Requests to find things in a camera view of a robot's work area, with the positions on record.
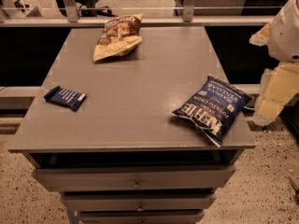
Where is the blue Kettle chip bag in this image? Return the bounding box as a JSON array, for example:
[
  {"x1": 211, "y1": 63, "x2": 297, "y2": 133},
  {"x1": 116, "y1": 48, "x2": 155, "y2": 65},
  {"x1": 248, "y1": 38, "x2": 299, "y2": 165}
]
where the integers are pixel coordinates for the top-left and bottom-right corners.
[{"x1": 173, "y1": 75, "x2": 253, "y2": 147}]

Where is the brown chip bag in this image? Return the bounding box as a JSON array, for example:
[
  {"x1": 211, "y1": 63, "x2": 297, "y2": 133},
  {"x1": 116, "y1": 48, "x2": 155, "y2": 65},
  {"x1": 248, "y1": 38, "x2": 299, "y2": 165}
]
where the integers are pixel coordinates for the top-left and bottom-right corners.
[{"x1": 93, "y1": 13, "x2": 143, "y2": 62}]

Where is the small dark blue snack packet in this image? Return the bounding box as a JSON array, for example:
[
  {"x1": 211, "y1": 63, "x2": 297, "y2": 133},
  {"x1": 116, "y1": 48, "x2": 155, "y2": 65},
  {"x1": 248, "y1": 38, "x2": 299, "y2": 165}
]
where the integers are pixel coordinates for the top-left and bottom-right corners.
[{"x1": 44, "y1": 86, "x2": 87, "y2": 112}]

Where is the metal railing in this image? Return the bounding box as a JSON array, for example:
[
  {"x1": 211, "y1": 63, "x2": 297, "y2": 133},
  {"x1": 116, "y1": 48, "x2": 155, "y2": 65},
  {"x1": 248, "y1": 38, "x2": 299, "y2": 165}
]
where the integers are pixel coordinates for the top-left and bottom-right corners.
[{"x1": 0, "y1": 0, "x2": 280, "y2": 27}]

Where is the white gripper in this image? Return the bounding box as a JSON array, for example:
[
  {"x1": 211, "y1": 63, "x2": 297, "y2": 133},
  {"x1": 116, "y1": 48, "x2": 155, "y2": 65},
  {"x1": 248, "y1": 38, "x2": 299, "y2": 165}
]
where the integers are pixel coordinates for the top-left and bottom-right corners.
[{"x1": 249, "y1": 0, "x2": 299, "y2": 126}]

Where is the grey drawer cabinet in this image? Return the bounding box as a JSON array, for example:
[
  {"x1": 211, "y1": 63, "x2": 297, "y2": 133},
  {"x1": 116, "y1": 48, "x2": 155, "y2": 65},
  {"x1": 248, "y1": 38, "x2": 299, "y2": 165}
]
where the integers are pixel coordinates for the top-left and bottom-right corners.
[{"x1": 8, "y1": 27, "x2": 255, "y2": 224}]

